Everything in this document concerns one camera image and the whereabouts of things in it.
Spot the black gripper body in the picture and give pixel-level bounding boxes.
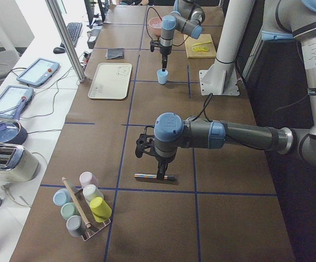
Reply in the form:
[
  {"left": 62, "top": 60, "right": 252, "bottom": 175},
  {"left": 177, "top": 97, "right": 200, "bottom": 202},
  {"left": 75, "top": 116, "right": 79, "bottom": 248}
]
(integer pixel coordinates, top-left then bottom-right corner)
[
  {"left": 156, "top": 153, "right": 176, "bottom": 169},
  {"left": 160, "top": 45, "right": 172, "bottom": 57}
]

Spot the light blue plastic cup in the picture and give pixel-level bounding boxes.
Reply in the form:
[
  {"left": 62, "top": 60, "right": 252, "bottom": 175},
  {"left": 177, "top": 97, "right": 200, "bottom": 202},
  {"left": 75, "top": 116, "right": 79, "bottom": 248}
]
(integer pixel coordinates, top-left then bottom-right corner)
[{"left": 157, "top": 69, "right": 169, "bottom": 85}]

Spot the pink bowl of ice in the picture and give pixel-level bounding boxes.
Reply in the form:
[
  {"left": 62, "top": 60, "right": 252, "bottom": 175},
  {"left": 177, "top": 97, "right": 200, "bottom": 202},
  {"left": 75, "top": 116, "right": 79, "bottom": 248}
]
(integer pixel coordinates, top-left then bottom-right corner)
[{"left": 148, "top": 16, "right": 162, "bottom": 37}]

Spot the yellow green cup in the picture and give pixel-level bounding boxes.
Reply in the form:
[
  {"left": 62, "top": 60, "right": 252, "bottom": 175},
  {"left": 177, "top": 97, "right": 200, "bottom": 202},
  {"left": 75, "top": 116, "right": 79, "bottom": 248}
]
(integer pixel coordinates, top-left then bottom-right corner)
[{"left": 90, "top": 196, "right": 112, "bottom": 223}]

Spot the white cup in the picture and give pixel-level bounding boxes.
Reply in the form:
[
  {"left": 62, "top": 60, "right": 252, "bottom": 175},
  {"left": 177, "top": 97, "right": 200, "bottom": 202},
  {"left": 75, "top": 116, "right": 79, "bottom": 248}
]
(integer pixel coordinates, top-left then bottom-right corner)
[{"left": 82, "top": 184, "right": 104, "bottom": 205}]

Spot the pink cup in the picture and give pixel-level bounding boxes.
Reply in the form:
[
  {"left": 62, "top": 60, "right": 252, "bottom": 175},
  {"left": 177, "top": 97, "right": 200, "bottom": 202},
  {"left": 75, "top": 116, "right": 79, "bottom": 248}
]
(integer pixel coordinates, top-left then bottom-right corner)
[{"left": 79, "top": 171, "right": 99, "bottom": 188}]

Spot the mint green cup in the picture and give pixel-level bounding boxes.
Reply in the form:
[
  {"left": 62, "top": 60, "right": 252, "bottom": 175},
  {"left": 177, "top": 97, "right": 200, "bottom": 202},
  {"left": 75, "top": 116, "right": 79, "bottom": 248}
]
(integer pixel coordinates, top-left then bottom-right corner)
[{"left": 61, "top": 202, "right": 79, "bottom": 221}]

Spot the grey cup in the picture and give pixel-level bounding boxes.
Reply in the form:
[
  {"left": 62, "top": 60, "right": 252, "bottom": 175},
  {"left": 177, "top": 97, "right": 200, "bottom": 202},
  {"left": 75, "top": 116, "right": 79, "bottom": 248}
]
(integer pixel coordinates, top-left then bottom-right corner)
[{"left": 66, "top": 215, "right": 86, "bottom": 237}]

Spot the light blue rack cup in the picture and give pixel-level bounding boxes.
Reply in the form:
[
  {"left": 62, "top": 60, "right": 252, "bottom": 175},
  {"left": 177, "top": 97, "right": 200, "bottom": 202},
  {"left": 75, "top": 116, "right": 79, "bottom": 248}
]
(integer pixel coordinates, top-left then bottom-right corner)
[{"left": 52, "top": 188, "right": 72, "bottom": 206}]

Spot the steel muddler black tip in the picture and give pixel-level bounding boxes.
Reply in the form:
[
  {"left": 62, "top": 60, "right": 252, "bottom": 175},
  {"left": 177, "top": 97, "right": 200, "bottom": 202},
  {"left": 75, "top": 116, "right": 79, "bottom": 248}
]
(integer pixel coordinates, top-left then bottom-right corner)
[{"left": 134, "top": 173, "right": 176, "bottom": 181}]

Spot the bamboo cutting board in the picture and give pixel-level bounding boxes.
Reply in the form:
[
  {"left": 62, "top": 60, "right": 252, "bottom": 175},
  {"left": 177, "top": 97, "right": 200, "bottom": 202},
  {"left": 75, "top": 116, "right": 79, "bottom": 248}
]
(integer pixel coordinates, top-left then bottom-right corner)
[{"left": 184, "top": 34, "right": 216, "bottom": 59}]

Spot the yellow plastic knife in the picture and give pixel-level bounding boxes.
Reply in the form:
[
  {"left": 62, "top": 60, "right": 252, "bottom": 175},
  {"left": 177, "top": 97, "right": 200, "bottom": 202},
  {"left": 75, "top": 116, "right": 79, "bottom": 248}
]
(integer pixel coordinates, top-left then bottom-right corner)
[{"left": 192, "top": 40, "right": 212, "bottom": 46}]

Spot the grey folded cloth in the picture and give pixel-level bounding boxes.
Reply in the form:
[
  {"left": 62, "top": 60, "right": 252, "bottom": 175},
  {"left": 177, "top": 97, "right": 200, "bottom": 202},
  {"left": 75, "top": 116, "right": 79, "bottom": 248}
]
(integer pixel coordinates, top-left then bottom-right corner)
[{"left": 105, "top": 47, "right": 124, "bottom": 59}]

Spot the cream bear serving tray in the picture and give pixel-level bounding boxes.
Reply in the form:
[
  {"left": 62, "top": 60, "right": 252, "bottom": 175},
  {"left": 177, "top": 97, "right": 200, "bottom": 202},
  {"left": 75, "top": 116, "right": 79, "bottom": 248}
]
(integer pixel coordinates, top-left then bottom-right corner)
[{"left": 88, "top": 63, "right": 132, "bottom": 100}]

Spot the black keyboard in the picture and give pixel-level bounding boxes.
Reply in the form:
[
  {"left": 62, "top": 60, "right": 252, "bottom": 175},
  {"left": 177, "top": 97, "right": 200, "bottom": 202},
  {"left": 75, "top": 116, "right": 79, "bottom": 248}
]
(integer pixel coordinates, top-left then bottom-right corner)
[{"left": 67, "top": 22, "right": 82, "bottom": 47}]

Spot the wooden stick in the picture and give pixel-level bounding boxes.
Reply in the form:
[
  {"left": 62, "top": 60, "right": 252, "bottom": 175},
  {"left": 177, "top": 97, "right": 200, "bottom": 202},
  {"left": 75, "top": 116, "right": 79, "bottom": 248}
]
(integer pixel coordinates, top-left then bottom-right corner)
[{"left": 62, "top": 177, "right": 91, "bottom": 229}]

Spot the black computer mouse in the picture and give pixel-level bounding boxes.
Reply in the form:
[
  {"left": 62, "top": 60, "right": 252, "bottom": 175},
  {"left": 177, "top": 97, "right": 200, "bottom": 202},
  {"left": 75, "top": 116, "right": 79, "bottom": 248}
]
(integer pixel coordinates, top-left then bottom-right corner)
[{"left": 53, "top": 46, "right": 65, "bottom": 54}]

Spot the teach pendant tablet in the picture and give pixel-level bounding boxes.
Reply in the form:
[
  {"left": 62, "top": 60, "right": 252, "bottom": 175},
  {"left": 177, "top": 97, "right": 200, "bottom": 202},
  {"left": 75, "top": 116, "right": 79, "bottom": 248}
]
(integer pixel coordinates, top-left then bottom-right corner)
[
  {"left": 0, "top": 86, "right": 34, "bottom": 119},
  {"left": 16, "top": 58, "right": 59, "bottom": 87}
]

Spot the blue saucepan with lid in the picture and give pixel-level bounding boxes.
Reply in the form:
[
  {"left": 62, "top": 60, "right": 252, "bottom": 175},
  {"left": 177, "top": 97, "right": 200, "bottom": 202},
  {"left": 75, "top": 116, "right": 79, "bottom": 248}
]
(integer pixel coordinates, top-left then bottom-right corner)
[{"left": 0, "top": 97, "right": 31, "bottom": 145}]

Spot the cream toaster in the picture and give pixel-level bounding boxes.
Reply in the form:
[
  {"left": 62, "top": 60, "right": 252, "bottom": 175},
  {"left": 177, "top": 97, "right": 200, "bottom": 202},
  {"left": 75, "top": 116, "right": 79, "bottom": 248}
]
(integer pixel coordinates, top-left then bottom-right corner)
[{"left": 0, "top": 144, "right": 39, "bottom": 182}]

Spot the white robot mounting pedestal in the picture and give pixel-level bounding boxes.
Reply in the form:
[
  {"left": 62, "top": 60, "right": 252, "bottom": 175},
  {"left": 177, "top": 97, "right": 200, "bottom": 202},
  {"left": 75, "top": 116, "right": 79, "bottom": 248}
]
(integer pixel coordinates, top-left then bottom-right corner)
[{"left": 199, "top": 0, "right": 255, "bottom": 96}]

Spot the white wire cup rack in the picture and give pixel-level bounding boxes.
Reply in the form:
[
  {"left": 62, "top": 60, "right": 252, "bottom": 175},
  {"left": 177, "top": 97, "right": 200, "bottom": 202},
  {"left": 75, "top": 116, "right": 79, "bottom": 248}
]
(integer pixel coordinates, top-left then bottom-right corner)
[{"left": 75, "top": 188, "right": 111, "bottom": 241}]

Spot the aluminium frame post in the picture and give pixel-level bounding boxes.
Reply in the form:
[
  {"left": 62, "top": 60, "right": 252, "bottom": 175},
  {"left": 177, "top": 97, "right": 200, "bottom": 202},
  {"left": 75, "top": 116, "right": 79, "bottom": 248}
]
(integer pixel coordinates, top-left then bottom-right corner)
[{"left": 45, "top": 0, "right": 86, "bottom": 83}]

